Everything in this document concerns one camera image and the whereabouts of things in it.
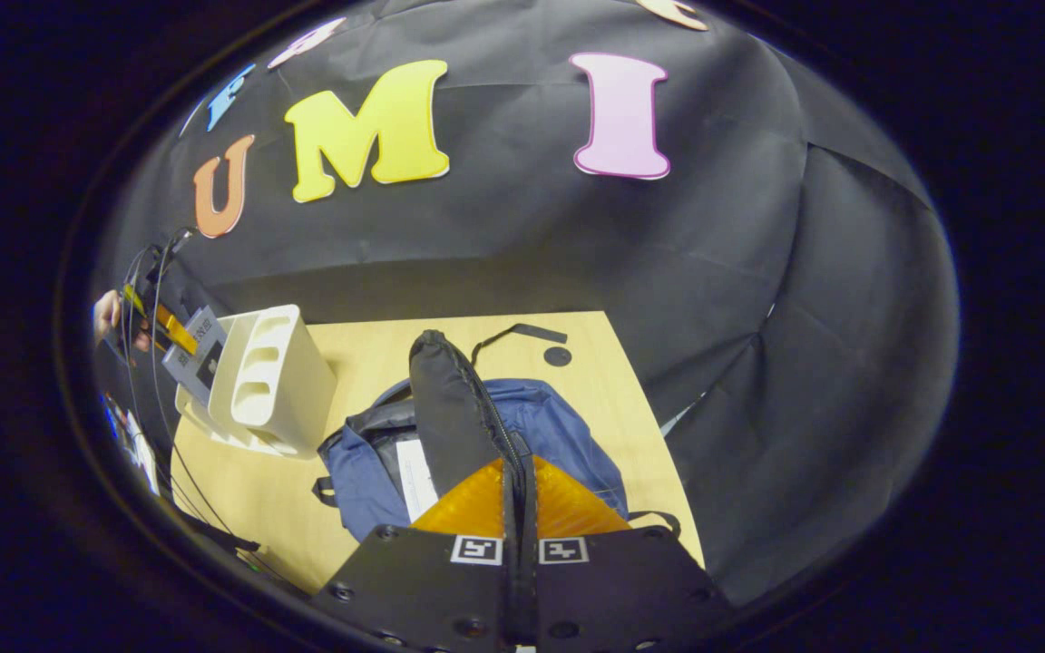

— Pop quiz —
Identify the thick grey white book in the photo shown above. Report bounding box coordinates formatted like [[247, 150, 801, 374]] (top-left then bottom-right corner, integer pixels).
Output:
[[162, 307, 230, 406]]

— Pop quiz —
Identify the cream bookshelf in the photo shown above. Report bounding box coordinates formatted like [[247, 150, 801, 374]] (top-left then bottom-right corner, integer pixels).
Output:
[[175, 305, 338, 459]]

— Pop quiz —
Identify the white panel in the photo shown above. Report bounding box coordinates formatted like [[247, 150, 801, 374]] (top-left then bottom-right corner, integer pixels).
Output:
[[123, 410, 161, 495]]

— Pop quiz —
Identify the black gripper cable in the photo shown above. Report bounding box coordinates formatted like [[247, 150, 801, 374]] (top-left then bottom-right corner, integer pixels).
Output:
[[119, 227, 262, 556]]

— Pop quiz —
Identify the colourful screen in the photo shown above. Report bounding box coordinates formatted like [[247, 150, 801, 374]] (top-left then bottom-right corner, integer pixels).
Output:
[[101, 392, 129, 445]]

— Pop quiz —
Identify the blue black schoolbag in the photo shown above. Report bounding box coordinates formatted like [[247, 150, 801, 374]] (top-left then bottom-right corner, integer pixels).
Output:
[[311, 323, 682, 545]]

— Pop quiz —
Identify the black backdrop cloth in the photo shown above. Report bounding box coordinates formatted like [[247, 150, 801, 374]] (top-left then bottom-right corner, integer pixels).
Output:
[[92, 0, 961, 607]]

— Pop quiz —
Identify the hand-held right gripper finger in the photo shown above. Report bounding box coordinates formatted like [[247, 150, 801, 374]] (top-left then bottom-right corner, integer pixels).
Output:
[[522, 455, 735, 653], [312, 456, 522, 653]]

